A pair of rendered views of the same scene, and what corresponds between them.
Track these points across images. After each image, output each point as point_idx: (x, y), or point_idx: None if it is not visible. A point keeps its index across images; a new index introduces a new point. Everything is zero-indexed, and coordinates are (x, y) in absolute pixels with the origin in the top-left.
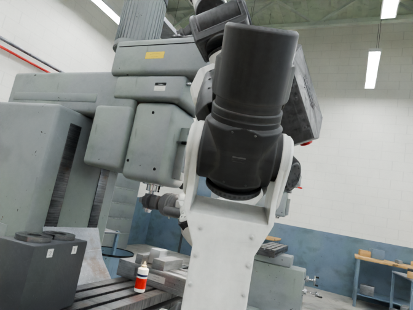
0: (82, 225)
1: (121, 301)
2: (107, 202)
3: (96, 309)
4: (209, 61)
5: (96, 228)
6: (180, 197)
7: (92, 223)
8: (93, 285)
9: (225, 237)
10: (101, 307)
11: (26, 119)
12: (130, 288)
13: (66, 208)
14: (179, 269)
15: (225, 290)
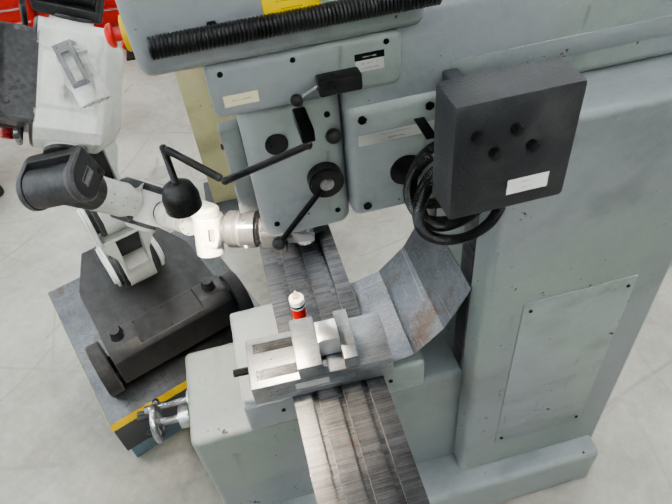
0: (456, 256)
1: (279, 282)
2: (482, 260)
3: (271, 254)
4: (95, 23)
5: (468, 285)
6: (202, 200)
7: (464, 270)
8: (337, 280)
9: None
10: (271, 259)
11: None
12: (312, 312)
13: (441, 209)
14: (293, 367)
15: None
